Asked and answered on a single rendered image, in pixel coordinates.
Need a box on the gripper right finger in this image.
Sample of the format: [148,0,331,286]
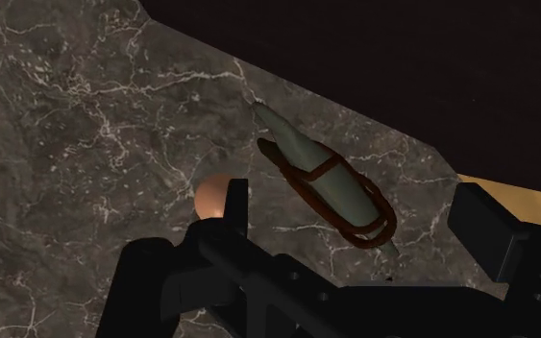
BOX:
[447,181,541,338]

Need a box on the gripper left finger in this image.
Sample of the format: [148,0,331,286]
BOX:
[95,178,341,338]

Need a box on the peach-coloured egg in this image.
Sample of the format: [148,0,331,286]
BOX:
[193,174,234,221]

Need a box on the grey-green bottle in brown holder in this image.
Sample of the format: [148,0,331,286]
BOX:
[250,101,401,257]

